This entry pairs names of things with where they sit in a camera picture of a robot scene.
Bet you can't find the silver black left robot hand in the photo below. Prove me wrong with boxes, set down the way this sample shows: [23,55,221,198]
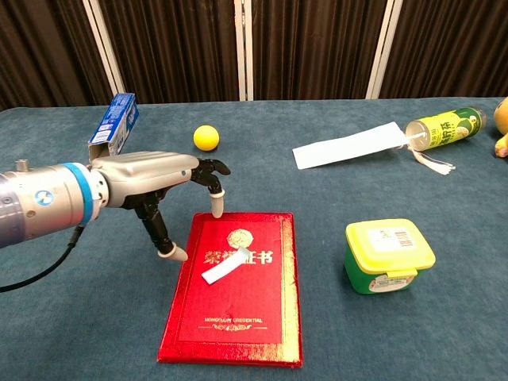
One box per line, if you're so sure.
[90,150,232,262]

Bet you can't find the small pale paper strip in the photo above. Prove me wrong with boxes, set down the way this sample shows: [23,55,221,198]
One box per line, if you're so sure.
[201,247,252,285]

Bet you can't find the red honorary certificate book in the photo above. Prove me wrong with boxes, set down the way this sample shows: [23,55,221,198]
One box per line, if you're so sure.
[157,212,304,369]

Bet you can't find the blue open toothpaste carton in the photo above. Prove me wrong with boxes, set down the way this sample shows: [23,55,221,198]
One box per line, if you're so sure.
[87,92,140,164]

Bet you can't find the yellow ball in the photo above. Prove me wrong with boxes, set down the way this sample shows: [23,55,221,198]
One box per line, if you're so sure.
[193,125,221,152]

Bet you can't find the dark brown pleated screen panel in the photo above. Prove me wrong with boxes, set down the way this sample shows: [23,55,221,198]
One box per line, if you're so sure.
[0,0,115,112]
[252,0,389,102]
[98,0,241,106]
[379,0,508,99]

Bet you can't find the teal table cloth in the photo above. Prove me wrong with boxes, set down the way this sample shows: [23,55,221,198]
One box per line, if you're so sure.
[0,96,508,381]

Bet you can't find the white paper bookmark with tassel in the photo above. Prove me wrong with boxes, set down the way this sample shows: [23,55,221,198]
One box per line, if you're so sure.
[292,121,456,176]

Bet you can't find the green tub with yellow lid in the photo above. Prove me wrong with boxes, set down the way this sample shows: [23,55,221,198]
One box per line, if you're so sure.
[343,217,437,295]

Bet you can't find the yellow green drink bottle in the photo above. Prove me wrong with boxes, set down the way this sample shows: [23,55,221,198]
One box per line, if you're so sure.
[403,107,487,151]

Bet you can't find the orange yellow round fruit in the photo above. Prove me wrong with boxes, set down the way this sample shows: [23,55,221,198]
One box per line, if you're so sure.
[493,96,508,136]

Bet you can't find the white screen frame post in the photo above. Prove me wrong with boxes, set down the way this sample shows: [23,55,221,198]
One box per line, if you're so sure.
[233,0,255,102]
[364,0,399,100]
[82,0,127,101]

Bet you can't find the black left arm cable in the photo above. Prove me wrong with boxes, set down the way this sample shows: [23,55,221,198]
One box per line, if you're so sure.
[0,224,87,294]

